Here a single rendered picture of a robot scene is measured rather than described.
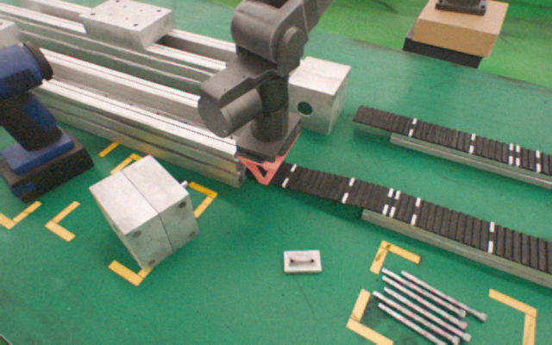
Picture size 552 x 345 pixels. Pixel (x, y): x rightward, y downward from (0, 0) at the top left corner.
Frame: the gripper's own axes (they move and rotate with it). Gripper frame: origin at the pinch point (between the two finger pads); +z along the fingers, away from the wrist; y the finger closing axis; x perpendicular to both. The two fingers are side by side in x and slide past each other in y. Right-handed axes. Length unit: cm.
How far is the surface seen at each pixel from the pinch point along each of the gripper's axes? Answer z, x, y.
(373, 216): 0.4, 18.2, 1.7
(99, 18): -11.4, -46.4, -14.0
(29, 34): -2, -74, -14
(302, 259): 0.5, 11.2, 12.7
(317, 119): -1.8, 3.1, -13.8
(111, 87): -5.3, -34.5, -1.9
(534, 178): 0.5, 39.9, -16.9
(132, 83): -7.3, -29.3, -2.6
